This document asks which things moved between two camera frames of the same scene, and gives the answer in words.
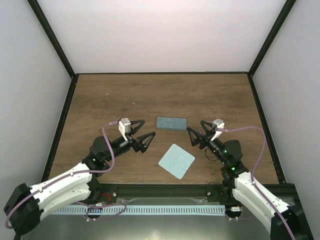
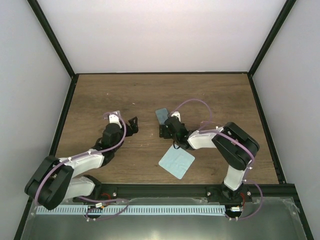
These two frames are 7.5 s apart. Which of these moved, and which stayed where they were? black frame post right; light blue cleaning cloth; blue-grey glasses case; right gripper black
Moved: right gripper black; blue-grey glasses case
Stayed: light blue cleaning cloth; black frame post right
